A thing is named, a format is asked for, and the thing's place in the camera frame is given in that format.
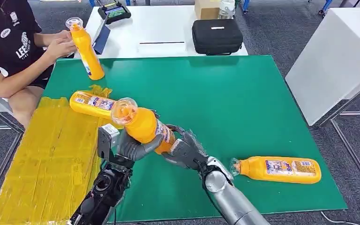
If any person's left hand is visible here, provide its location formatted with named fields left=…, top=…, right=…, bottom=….
left=53, top=30, right=73, bottom=41

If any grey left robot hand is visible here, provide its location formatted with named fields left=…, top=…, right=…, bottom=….
left=116, top=128, right=165, bottom=162

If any person's right hand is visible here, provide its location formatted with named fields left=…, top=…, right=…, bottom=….
left=45, top=37, right=77, bottom=60

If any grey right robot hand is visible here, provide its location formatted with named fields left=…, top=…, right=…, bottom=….
left=161, top=124, right=212, bottom=171

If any orange drink bottle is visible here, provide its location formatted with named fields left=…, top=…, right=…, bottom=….
left=229, top=156, right=322, bottom=185
left=69, top=90, right=119, bottom=120
left=65, top=17, right=105, bottom=81
left=111, top=97, right=178, bottom=155

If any blue notebook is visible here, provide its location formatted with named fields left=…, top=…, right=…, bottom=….
left=91, top=18, right=111, bottom=55

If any person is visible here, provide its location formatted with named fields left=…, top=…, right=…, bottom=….
left=0, top=0, right=78, bottom=128

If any black controller with screen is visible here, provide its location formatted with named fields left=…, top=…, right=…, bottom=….
left=97, top=1, right=132, bottom=25

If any green table mat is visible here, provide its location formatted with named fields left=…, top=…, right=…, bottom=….
left=42, top=55, right=348, bottom=223

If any yellow sheet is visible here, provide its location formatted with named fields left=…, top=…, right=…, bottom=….
left=0, top=84, right=122, bottom=225

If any black pen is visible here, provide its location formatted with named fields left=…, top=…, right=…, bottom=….
left=139, top=41, right=186, bottom=45

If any black zip case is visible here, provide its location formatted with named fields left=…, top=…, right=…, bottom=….
left=192, top=19, right=244, bottom=57

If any cardboard box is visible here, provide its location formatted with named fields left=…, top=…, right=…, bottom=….
left=194, top=0, right=221, bottom=21

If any white side table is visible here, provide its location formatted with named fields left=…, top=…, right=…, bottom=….
left=285, top=7, right=360, bottom=127

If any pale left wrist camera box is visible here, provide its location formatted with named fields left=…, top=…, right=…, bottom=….
left=97, top=123, right=120, bottom=163

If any metal table frame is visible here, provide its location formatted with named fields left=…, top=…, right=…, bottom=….
left=0, top=81, right=25, bottom=216
left=318, top=74, right=360, bottom=203

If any white floor cable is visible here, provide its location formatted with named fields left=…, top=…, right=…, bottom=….
left=320, top=211, right=360, bottom=225

